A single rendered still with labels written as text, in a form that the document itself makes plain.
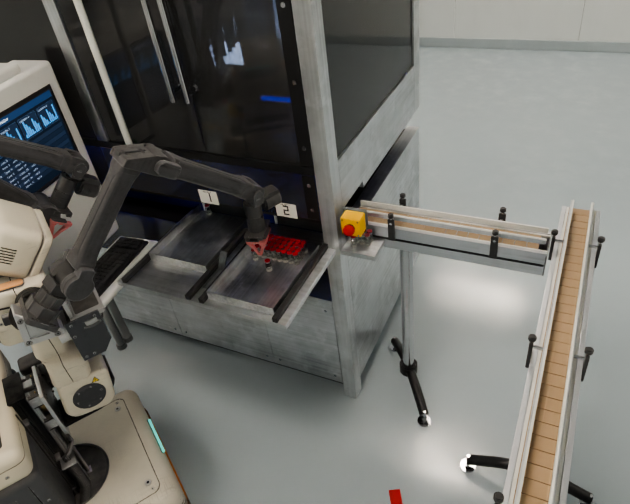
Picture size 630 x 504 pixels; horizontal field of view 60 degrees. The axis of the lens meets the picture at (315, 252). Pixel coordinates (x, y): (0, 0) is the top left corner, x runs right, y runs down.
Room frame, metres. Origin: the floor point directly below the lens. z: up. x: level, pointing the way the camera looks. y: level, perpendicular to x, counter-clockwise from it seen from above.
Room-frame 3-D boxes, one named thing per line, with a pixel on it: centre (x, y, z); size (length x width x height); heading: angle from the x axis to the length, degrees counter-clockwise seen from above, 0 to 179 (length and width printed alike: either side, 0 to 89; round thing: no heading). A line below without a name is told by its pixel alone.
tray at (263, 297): (1.48, 0.18, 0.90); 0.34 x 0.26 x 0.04; 149
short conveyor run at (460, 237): (1.53, -0.47, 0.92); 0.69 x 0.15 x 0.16; 60
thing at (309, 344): (2.51, 0.55, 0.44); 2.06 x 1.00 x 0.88; 60
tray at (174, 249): (1.75, 0.42, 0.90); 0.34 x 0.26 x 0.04; 150
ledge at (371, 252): (1.58, -0.18, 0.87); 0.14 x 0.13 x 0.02; 150
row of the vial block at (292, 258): (1.56, 0.14, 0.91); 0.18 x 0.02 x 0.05; 59
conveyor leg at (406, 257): (1.61, -0.34, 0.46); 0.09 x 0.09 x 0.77; 60
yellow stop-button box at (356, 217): (1.56, -0.15, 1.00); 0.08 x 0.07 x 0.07; 150
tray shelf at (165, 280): (1.61, 0.31, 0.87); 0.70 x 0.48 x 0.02; 60
